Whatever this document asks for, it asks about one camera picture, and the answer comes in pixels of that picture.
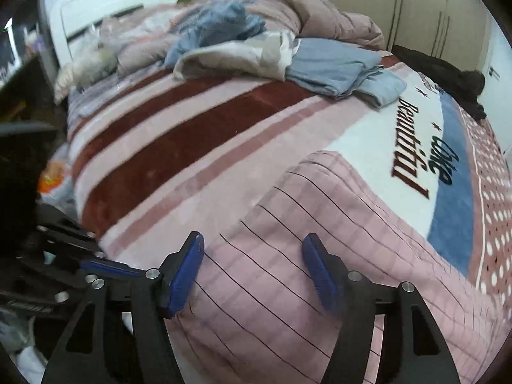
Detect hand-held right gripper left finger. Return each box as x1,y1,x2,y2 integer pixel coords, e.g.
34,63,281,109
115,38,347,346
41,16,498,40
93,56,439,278
41,231,205,384

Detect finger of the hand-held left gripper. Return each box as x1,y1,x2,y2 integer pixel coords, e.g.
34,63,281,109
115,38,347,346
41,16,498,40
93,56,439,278
36,224,105,259
78,259,147,289

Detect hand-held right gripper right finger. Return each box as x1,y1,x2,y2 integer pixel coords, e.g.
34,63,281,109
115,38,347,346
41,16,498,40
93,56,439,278
301,233,460,384

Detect pink checked pants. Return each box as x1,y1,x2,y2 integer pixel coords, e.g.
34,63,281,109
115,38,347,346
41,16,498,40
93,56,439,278
164,150,508,384

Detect white plastic bag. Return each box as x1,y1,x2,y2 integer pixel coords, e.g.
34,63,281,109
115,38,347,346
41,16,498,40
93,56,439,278
0,316,46,380

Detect orange plastic bag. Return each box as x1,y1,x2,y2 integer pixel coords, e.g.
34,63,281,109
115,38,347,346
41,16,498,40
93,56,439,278
38,144,76,204

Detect striped printed blanket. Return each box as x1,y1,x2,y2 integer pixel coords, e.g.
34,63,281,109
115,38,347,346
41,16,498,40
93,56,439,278
66,54,512,329

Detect clear plastic bag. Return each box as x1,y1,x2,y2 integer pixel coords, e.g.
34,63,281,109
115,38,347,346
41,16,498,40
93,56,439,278
54,16,121,100

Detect dark screen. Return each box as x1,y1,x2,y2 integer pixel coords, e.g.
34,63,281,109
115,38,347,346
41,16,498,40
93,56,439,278
0,18,22,84

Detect folded light blue garment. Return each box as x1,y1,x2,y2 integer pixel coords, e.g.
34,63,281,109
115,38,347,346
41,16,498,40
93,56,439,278
285,38,408,108

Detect beige and white cloth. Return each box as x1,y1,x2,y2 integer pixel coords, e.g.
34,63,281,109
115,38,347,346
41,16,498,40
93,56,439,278
173,32,299,83

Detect black clothing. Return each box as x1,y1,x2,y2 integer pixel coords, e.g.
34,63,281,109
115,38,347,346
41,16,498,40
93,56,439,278
390,44,489,121

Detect pink and blue quilt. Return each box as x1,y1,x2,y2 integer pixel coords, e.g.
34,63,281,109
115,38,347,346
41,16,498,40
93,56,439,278
116,0,387,76

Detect white door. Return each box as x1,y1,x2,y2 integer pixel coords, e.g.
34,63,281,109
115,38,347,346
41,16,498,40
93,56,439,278
478,32,512,108

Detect crumpled blue garment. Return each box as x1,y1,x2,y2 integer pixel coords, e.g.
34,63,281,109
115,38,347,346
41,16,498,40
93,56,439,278
164,0,267,68

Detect wooden wardrobe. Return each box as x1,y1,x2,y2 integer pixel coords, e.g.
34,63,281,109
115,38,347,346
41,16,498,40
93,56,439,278
286,0,497,76

